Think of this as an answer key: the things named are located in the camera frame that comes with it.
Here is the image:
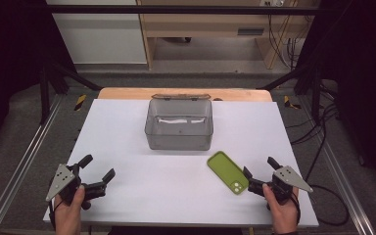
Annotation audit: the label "black floor cable loop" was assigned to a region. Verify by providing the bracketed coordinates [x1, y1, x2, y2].
[304, 183, 351, 227]

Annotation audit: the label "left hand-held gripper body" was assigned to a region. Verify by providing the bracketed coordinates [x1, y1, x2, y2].
[45, 164, 108, 211]

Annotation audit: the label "black floor cable bundle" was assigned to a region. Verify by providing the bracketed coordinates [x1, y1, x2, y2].
[287, 77, 341, 184]

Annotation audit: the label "right hand-held gripper cable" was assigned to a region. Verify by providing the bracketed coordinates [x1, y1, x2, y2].
[291, 188, 302, 227]

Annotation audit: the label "white power strip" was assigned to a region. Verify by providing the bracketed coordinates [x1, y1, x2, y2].
[258, 0, 286, 8]

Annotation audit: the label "black metal stand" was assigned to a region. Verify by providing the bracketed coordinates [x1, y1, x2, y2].
[257, 61, 325, 125]
[38, 61, 103, 125]

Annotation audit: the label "black curtain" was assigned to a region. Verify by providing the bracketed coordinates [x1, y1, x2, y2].
[302, 0, 376, 200]
[0, 0, 77, 161]

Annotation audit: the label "person's dark clothing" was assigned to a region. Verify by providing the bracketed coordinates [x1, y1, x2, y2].
[107, 226, 243, 235]

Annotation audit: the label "white cabinet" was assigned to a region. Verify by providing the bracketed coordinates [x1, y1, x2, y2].
[45, 0, 149, 66]

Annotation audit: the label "green phone case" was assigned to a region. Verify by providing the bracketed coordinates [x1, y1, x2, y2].
[207, 150, 251, 196]

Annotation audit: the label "person's right hand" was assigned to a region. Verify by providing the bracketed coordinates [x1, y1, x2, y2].
[261, 182, 301, 235]

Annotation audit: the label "grey transparent storage box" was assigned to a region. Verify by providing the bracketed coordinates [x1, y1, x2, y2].
[144, 93, 214, 152]

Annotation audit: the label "wooden desk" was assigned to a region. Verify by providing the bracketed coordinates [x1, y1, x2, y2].
[136, 0, 319, 71]

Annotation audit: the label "hanging cables under desk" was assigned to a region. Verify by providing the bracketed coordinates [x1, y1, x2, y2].
[266, 13, 309, 71]

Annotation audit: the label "black horizontal frame bar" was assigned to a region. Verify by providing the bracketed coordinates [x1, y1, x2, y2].
[45, 4, 327, 16]

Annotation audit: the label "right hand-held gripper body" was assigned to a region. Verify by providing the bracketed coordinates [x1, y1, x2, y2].
[248, 165, 314, 207]

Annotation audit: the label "aluminium rail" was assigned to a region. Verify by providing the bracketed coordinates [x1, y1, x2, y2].
[0, 93, 64, 235]
[298, 96, 376, 235]

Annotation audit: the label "person's left hand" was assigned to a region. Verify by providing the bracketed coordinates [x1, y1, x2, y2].
[53, 185, 87, 235]

